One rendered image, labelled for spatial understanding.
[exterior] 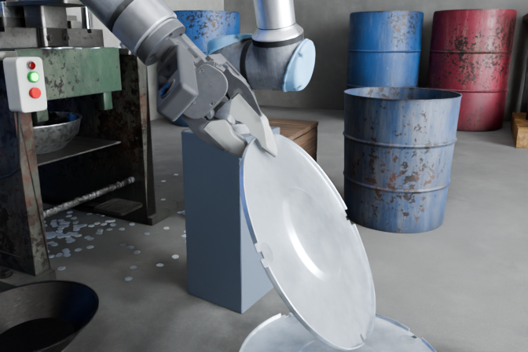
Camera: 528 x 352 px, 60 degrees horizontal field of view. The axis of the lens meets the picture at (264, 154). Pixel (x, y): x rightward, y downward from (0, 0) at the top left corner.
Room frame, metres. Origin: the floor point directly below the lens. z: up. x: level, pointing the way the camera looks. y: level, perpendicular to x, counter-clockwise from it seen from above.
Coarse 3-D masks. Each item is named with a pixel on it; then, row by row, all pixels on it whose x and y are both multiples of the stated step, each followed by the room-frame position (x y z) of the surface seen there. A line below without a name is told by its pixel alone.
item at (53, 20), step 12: (24, 0) 1.41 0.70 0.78; (36, 0) 1.38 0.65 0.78; (48, 0) 1.36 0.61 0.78; (60, 0) 1.34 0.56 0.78; (72, 0) 1.36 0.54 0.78; (24, 12) 1.43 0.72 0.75; (36, 12) 1.41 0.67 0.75; (48, 12) 1.43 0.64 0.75; (60, 12) 1.47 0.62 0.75; (36, 24) 1.42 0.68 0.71; (48, 24) 1.42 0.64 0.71; (60, 24) 1.47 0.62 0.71; (48, 36) 1.42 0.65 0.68; (60, 36) 1.46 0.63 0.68
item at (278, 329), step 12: (264, 324) 0.64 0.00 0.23; (276, 324) 0.65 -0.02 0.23; (288, 324) 0.65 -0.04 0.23; (300, 324) 0.65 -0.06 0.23; (384, 324) 0.65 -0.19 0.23; (396, 324) 0.65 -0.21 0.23; (252, 336) 0.62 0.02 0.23; (264, 336) 0.62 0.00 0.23; (276, 336) 0.62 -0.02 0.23; (288, 336) 0.62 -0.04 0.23; (300, 336) 0.62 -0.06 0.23; (312, 336) 0.62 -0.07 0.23; (360, 336) 0.62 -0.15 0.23; (372, 336) 0.62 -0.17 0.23; (384, 336) 0.62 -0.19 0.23; (396, 336) 0.62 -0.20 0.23; (240, 348) 0.58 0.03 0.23; (252, 348) 0.59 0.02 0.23; (264, 348) 0.59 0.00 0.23; (276, 348) 0.59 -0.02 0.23; (288, 348) 0.59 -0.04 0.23; (300, 348) 0.59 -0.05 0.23; (312, 348) 0.58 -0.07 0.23; (324, 348) 0.58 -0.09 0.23; (360, 348) 0.58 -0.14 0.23; (372, 348) 0.59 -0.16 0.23; (384, 348) 0.59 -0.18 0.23; (396, 348) 0.59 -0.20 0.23; (408, 348) 0.59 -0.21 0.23; (420, 348) 0.59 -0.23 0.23; (432, 348) 0.58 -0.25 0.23
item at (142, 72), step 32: (128, 64) 1.61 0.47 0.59; (96, 96) 1.68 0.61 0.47; (128, 96) 1.61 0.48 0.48; (96, 128) 1.69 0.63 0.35; (128, 128) 1.62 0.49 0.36; (64, 160) 1.76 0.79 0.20; (96, 160) 1.69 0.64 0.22; (128, 160) 1.62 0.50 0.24; (64, 192) 1.77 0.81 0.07; (128, 192) 1.63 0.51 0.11
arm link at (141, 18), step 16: (144, 0) 0.59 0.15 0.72; (160, 0) 0.61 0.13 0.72; (128, 16) 0.58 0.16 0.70; (144, 16) 0.58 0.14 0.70; (160, 16) 0.58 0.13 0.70; (176, 16) 0.62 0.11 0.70; (112, 32) 0.60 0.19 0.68; (128, 32) 0.58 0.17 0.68; (144, 32) 0.57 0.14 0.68; (128, 48) 0.59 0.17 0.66
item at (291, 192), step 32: (256, 160) 0.55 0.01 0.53; (288, 160) 0.62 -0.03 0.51; (256, 192) 0.50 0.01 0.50; (288, 192) 0.56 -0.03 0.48; (320, 192) 0.65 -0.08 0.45; (256, 224) 0.46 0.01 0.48; (288, 224) 0.51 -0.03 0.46; (320, 224) 0.57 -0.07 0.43; (288, 256) 0.47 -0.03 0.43; (320, 256) 0.52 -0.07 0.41; (352, 256) 0.61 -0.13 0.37; (288, 288) 0.44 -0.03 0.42; (320, 288) 0.49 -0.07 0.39; (352, 288) 0.55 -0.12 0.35; (320, 320) 0.45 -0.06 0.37
